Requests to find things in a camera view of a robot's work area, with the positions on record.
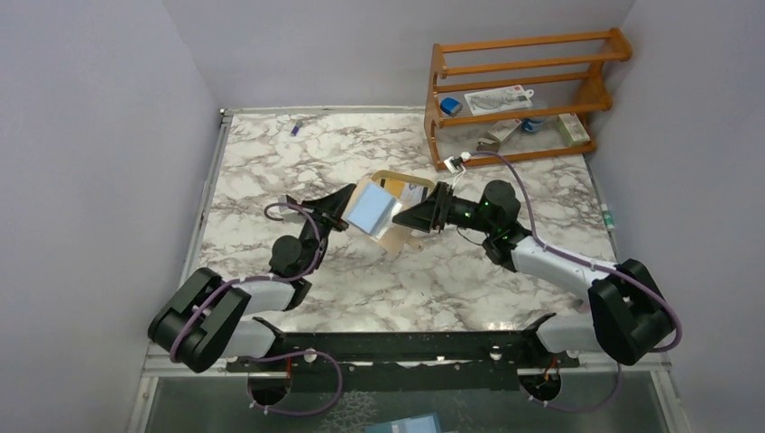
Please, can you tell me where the blue white cup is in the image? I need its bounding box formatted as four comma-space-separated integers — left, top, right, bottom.
521, 117, 547, 134

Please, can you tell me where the tan oval tray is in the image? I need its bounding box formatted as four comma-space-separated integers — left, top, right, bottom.
371, 170, 436, 207

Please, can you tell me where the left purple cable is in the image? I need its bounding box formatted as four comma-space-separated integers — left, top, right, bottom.
169, 201, 346, 418

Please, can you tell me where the green white box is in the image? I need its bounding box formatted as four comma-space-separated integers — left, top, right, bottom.
556, 113, 591, 147

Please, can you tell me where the white packaged item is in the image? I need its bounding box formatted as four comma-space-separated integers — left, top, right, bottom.
464, 85, 535, 115

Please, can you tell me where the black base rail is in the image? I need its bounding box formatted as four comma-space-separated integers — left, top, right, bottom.
226, 330, 579, 392

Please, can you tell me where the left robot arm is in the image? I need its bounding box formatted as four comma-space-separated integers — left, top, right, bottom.
147, 183, 356, 373

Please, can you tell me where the yellow white card in tray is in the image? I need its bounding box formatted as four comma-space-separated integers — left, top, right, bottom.
381, 178, 430, 207

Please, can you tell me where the blue object at bottom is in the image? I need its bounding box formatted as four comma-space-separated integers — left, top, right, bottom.
364, 413, 442, 433

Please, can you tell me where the purple cable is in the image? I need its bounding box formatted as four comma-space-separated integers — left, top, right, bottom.
460, 150, 684, 413
169, 201, 346, 418

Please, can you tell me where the orange wooden rack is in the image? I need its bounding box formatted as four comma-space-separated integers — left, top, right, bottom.
423, 28, 633, 170

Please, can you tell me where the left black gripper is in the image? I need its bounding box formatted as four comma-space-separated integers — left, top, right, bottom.
297, 184, 358, 275

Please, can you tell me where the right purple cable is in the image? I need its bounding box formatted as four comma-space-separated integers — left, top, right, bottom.
460, 150, 684, 413

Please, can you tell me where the blue small box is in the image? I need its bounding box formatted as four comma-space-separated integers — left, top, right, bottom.
439, 97, 463, 117

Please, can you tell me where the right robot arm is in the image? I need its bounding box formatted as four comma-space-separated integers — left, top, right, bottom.
392, 180, 680, 367

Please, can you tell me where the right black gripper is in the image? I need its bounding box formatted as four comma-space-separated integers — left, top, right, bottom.
393, 181, 496, 235

